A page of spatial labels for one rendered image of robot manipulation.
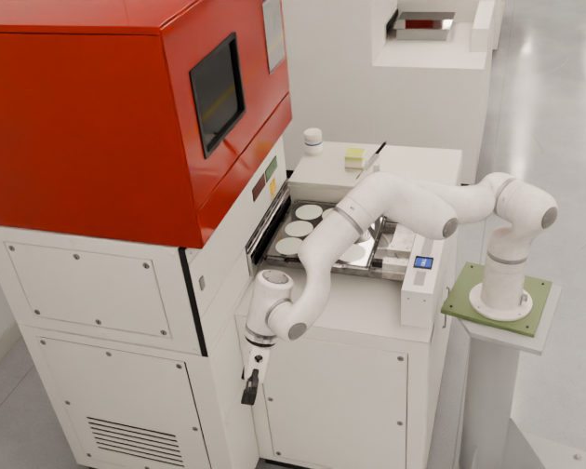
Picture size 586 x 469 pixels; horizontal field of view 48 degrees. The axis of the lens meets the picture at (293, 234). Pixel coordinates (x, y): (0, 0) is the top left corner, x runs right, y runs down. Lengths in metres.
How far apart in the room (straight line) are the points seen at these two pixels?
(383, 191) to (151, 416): 1.26
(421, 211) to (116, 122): 0.76
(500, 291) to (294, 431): 0.92
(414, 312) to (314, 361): 0.38
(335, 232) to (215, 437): 1.07
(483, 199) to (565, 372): 1.53
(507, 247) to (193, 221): 0.89
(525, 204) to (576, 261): 1.95
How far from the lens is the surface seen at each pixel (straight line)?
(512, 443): 2.61
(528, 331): 2.09
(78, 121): 1.74
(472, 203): 1.76
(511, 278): 2.06
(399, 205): 1.56
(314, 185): 2.53
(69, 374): 2.45
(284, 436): 2.56
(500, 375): 2.30
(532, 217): 1.89
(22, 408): 3.32
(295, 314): 1.43
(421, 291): 1.99
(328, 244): 1.49
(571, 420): 3.01
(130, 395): 2.36
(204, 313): 1.96
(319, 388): 2.29
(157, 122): 1.62
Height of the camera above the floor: 2.23
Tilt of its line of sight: 34 degrees down
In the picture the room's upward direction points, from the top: 6 degrees counter-clockwise
